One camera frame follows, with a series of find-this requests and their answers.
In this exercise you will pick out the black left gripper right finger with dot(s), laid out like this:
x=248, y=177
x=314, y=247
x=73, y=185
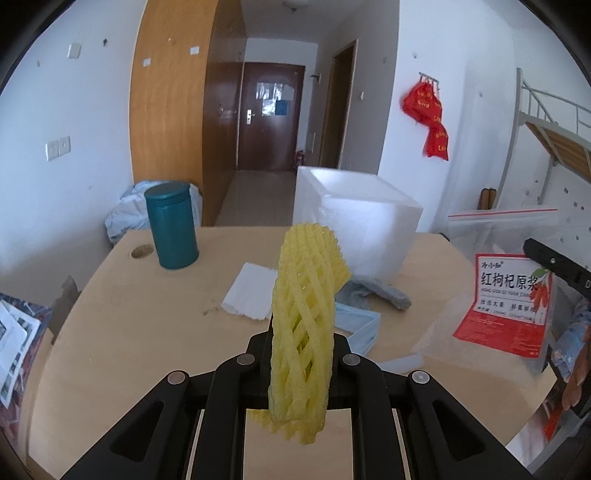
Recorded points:
x=411, y=427

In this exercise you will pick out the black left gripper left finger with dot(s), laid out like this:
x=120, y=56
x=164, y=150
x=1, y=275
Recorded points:
x=185, y=426

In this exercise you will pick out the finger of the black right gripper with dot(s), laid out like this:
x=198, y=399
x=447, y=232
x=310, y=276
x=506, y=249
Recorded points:
x=569, y=271

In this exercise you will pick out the clear zip bag red label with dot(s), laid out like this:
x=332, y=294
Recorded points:
x=499, y=324

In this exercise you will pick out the blue face mask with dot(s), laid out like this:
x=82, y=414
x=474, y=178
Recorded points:
x=361, y=327

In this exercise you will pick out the white foam sheet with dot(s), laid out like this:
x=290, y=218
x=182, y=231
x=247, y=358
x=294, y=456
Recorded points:
x=251, y=293

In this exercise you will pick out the yellow foam fruit net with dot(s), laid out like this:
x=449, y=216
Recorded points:
x=311, y=271

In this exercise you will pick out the metal bunk bed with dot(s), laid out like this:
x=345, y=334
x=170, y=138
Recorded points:
x=548, y=132

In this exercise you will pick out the grey cloth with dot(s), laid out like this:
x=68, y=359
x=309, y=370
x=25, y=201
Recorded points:
x=356, y=293

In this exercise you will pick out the magazine on left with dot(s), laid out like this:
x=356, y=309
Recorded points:
x=23, y=325

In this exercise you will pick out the white styrofoam box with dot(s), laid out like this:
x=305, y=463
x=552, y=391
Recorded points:
x=374, y=222

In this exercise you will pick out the white bundle behind table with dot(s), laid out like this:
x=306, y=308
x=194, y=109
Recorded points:
x=130, y=212

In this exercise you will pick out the teal cylindrical tin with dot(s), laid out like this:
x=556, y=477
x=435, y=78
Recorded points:
x=170, y=216

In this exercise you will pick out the red hanging bags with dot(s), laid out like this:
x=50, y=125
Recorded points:
x=423, y=105

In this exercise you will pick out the red fire extinguisher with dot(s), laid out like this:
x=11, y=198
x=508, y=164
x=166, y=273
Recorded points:
x=299, y=159

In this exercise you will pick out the wooden wardrobe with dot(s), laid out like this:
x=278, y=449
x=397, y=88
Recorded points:
x=184, y=96

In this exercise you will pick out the dark brown entrance door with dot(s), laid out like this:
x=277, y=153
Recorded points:
x=270, y=110

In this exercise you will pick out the white wall socket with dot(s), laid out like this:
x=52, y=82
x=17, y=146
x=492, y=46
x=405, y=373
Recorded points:
x=57, y=148

